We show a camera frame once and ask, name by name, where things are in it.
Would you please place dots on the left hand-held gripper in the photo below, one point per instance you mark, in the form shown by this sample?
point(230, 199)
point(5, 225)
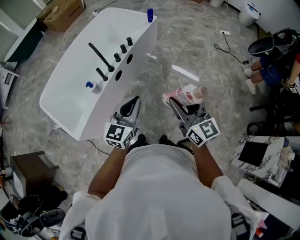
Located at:
point(118, 133)

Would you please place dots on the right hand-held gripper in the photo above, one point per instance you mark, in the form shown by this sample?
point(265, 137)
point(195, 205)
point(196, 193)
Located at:
point(204, 131)

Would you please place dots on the pink patterned bottle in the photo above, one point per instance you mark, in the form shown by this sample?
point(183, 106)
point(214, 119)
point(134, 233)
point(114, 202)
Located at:
point(185, 95)

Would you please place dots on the white bathtub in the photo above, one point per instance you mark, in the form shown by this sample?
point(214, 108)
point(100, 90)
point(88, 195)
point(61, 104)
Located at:
point(77, 77)

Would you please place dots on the person's right forearm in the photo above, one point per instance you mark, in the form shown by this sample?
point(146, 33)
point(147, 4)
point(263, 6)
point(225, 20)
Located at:
point(206, 164)

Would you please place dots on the person's left forearm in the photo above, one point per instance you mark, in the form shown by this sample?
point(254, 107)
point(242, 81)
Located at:
point(105, 171)

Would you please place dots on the person's black left shoe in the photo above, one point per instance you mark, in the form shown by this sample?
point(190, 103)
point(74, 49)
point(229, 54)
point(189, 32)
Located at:
point(141, 139)

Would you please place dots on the black waist pack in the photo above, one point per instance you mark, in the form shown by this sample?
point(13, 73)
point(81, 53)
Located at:
point(185, 144)

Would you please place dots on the clear bottle with blue pump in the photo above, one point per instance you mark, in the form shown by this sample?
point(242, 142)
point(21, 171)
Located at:
point(96, 87)

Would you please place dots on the black faucet knob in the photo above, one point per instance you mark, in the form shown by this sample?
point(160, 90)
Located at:
point(129, 41)
point(123, 48)
point(117, 57)

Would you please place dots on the black arched faucet spout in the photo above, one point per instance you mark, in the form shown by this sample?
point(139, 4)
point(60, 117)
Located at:
point(99, 55)

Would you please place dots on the person's white shirt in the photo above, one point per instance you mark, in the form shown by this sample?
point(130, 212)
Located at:
point(159, 192)

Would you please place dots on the white power strip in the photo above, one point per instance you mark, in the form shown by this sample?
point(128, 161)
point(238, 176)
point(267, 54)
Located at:
point(225, 32)
point(95, 13)

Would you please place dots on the black office chair base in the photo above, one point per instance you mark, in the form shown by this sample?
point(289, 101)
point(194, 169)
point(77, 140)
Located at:
point(276, 117)

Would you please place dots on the marble table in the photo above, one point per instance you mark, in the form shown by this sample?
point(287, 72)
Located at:
point(276, 150)

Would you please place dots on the cardboard box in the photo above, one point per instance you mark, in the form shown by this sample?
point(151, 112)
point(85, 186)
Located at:
point(65, 16)

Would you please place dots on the dark wooden side table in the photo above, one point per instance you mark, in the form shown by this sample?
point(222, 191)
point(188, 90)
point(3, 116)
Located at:
point(32, 171)

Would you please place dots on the white cylindrical bin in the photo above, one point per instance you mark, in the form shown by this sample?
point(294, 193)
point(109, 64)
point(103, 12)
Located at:
point(248, 14)

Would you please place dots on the white cabinet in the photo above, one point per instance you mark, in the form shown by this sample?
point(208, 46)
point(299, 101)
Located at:
point(8, 84)

